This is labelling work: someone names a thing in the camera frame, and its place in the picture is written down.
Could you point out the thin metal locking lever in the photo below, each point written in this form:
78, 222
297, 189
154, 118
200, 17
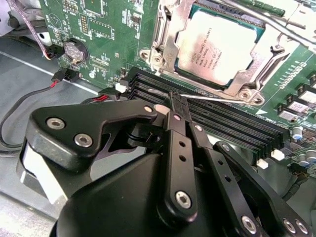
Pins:
293, 37
212, 98

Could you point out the metal socket cover frame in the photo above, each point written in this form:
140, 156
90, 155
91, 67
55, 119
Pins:
172, 49

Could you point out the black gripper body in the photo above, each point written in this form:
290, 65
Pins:
118, 202

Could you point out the silver CPU chip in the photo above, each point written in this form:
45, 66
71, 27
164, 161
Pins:
214, 47

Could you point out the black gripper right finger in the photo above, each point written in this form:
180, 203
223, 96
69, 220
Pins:
222, 172

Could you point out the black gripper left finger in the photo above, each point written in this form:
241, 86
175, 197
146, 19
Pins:
61, 128

